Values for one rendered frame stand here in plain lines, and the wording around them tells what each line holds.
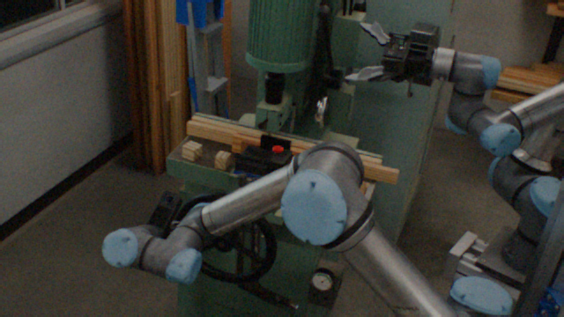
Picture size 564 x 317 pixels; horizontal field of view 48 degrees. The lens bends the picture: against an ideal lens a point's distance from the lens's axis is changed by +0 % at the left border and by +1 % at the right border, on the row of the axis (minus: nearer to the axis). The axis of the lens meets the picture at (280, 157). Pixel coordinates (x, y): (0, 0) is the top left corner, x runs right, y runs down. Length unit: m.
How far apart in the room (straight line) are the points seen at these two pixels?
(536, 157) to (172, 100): 1.94
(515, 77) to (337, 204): 2.68
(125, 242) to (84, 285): 1.49
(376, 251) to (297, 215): 0.15
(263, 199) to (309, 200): 0.24
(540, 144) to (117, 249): 1.10
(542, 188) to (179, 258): 0.93
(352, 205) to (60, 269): 1.99
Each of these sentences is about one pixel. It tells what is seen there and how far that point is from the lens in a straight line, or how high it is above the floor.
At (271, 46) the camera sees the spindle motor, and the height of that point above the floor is 1.27.
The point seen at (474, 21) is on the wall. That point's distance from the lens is 4.02.
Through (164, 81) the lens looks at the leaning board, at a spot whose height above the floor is 0.54.
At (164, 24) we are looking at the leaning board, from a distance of 3.10.
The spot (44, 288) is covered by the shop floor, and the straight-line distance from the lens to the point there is 2.81.
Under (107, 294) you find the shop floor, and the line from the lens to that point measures 2.74.
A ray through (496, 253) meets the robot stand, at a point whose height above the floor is 0.82.
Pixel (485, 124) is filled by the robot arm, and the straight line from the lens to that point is 1.49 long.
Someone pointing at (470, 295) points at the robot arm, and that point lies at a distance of 1.30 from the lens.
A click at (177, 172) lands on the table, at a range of 1.87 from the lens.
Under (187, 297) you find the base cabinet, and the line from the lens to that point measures 2.15.
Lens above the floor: 1.87
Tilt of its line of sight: 31 degrees down
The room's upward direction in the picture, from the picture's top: 6 degrees clockwise
